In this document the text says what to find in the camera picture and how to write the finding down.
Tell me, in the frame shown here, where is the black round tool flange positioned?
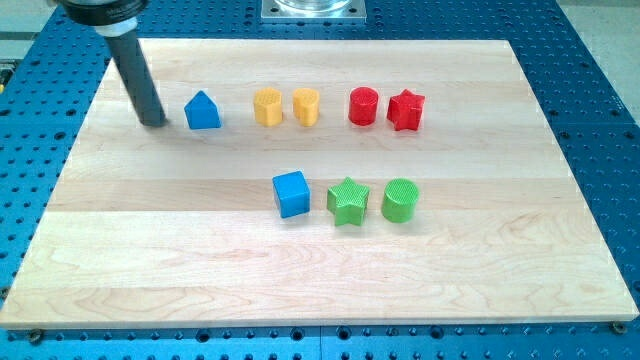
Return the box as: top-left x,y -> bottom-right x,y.
59,0 -> 149,26

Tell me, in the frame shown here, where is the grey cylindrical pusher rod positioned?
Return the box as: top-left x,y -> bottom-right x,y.
94,17 -> 166,127

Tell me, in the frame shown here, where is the yellow hexagon block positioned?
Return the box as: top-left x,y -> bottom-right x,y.
253,87 -> 283,127

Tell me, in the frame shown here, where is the yellow heart block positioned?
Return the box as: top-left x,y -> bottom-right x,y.
293,88 -> 320,127

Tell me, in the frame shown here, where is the light wooden board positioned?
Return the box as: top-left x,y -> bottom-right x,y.
1,39 -> 638,329

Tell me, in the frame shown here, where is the blue cube block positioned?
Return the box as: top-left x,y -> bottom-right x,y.
272,171 -> 311,218

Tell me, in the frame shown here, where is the red cylinder block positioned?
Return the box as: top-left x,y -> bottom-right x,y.
348,87 -> 379,126

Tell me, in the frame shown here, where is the green star block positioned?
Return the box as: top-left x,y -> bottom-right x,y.
327,177 -> 370,226

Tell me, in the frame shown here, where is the red star block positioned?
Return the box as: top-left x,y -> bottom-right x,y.
387,89 -> 426,131

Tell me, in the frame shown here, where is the board clamp screw left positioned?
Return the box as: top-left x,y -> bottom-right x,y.
26,329 -> 44,345

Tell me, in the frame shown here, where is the board clamp screw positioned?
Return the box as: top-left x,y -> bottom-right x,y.
26,329 -> 44,345
609,322 -> 627,335

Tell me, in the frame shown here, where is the green cylinder block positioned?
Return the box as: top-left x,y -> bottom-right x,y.
381,178 -> 420,223

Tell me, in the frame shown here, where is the board clamp screw right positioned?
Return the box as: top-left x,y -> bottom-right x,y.
609,322 -> 627,335

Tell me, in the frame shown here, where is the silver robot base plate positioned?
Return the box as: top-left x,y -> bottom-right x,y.
260,0 -> 367,23

